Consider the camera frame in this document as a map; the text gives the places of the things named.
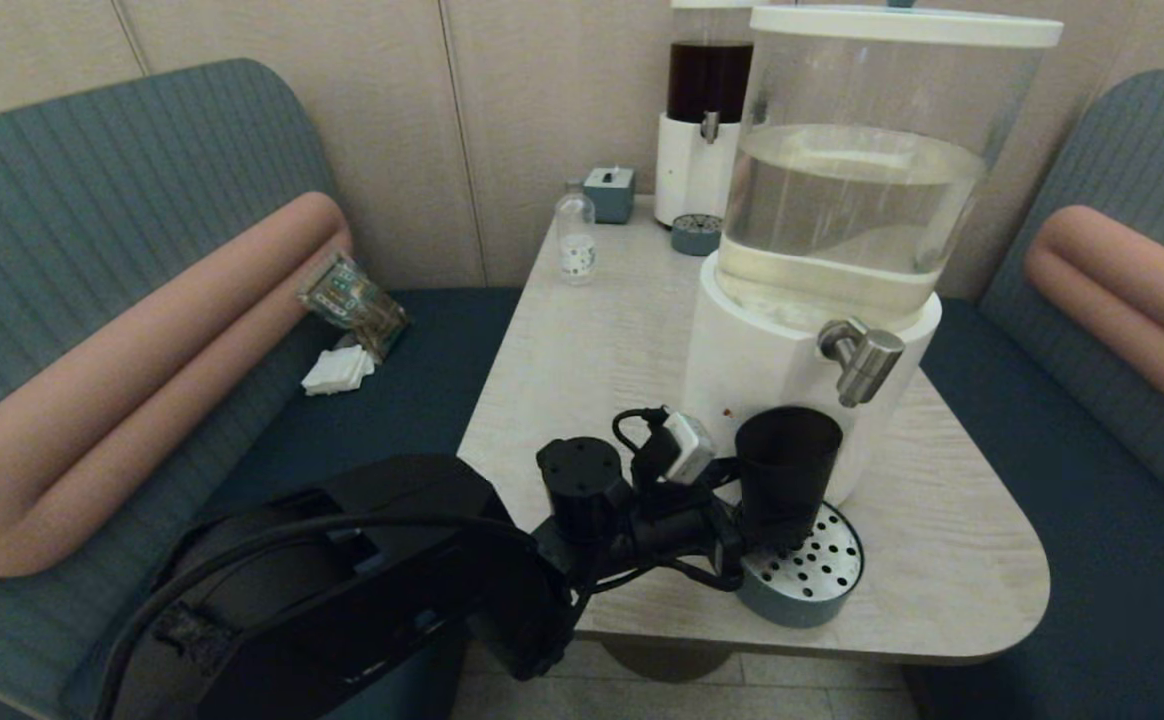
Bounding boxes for black plastic cup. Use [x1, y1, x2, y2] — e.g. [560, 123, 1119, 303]
[735, 406, 843, 551]

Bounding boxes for large blue perforated drip tray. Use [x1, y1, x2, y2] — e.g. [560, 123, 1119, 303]
[737, 500, 864, 629]

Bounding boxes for steel dispenser tap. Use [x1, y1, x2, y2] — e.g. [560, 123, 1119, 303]
[818, 318, 906, 409]

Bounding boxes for small blue drip tray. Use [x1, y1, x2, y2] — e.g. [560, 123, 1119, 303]
[670, 213, 724, 257]

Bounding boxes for clear plastic bottle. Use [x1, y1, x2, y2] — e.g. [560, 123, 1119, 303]
[555, 179, 598, 287]

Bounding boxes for large clear water dispenser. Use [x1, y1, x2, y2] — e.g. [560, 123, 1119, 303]
[682, 5, 1064, 508]

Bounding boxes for blue tissue box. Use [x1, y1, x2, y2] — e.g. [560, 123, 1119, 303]
[584, 166, 637, 225]

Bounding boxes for dark drink dispenser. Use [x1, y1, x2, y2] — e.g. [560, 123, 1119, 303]
[654, 0, 769, 230]

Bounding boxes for teal ribbed booth sofa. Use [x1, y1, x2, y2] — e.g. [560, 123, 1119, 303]
[902, 70, 1164, 720]
[0, 58, 523, 720]

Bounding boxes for white paper napkins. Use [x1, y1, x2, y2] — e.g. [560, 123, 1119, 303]
[302, 345, 378, 397]

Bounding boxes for clear snack packet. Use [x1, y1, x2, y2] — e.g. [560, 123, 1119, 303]
[297, 252, 411, 361]

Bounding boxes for pink bolster cushion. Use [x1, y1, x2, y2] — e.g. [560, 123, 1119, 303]
[0, 192, 355, 578]
[1024, 205, 1164, 444]

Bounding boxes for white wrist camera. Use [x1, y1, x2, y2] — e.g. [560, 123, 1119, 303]
[662, 410, 718, 486]

